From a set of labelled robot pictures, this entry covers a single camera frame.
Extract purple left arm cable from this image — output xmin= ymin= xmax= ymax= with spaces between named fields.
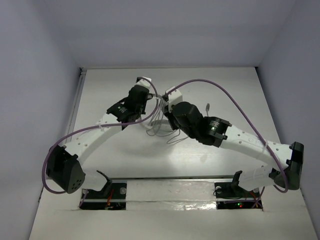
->
xmin=41 ymin=76 xmax=161 ymax=195

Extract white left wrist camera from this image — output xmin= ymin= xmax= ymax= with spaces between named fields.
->
xmin=136 ymin=76 xmax=152 ymax=90

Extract white grey headphones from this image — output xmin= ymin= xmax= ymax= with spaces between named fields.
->
xmin=139 ymin=97 xmax=173 ymax=137

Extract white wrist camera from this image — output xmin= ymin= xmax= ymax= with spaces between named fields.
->
xmin=162 ymin=86 xmax=183 ymax=113
xmin=136 ymin=76 xmax=152 ymax=90

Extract silver foil covered panel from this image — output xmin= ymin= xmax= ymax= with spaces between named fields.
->
xmin=125 ymin=179 xmax=217 ymax=211

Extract grey headphone cable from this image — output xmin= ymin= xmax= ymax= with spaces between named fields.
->
xmin=144 ymin=96 xmax=211 ymax=145

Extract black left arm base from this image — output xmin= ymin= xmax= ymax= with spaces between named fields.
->
xmin=78 ymin=170 xmax=127 ymax=211

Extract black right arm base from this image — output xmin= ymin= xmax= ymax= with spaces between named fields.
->
xmin=213 ymin=170 xmax=265 ymax=211

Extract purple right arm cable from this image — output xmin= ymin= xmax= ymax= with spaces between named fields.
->
xmin=163 ymin=79 xmax=290 ymax=208

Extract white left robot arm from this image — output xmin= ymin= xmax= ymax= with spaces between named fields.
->
xmin=42 ymin=78 xmax=154 ymax=197

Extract aluminium rail left edge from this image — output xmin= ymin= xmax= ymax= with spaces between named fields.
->
xmin=64 ymin=67 xmax=87 ymax=136

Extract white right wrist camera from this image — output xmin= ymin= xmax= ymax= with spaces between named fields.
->
xmin=162 ymin=86 xmax=183 ymax=113

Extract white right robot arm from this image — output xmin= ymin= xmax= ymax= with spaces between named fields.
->
xmin=162 ymin=101 xmax=304 ymax=197

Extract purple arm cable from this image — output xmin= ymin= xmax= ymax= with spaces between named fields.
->
xmin=163 ymin=79 xmax=290 ymax=208
xmin=41 ymin=76 xmax=161 ymax=195

